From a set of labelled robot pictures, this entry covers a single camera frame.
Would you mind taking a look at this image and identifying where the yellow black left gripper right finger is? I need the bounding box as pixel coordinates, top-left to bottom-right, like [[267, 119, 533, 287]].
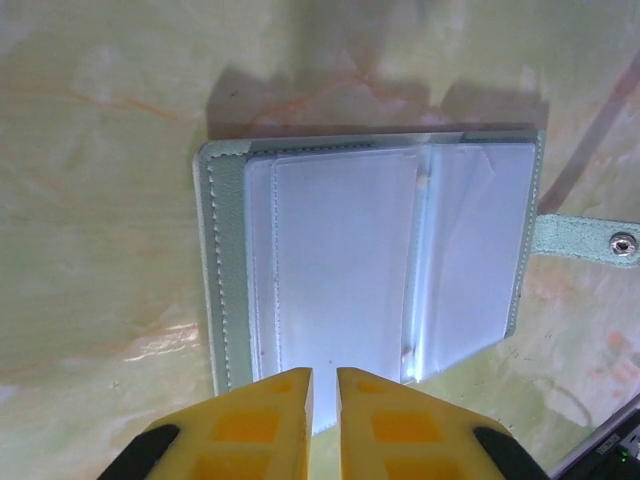
[[335, 367, 554, 480]]

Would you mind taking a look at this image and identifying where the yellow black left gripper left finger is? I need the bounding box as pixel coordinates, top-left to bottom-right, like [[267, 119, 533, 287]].
[[97, 367, 315, 480]]

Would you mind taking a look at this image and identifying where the clear plastic card case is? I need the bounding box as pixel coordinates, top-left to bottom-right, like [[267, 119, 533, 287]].
[[192, 128, 640, 436]]

